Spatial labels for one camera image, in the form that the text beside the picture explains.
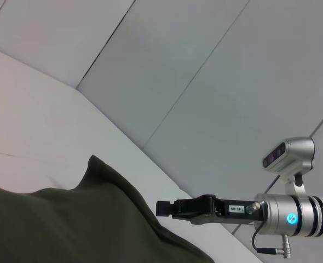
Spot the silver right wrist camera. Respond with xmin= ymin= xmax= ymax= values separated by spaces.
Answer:
xmin=262 ymin=136 xmax=316 ymax=197

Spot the dark green t-shirt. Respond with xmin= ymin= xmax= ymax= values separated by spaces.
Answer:
xmin=0 ymin=155 xmax=215 ymax=263

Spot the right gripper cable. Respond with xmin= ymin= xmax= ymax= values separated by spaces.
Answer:
xmin=252 ymin=223 xmax=292 ymax=254

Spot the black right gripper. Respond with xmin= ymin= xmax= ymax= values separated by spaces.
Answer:
xmin=155 ymin=193 xmax=267 ymax=227

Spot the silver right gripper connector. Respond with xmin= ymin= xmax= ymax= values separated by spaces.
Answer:
xmin=246 ymin=201 xmax=266 ymax=215

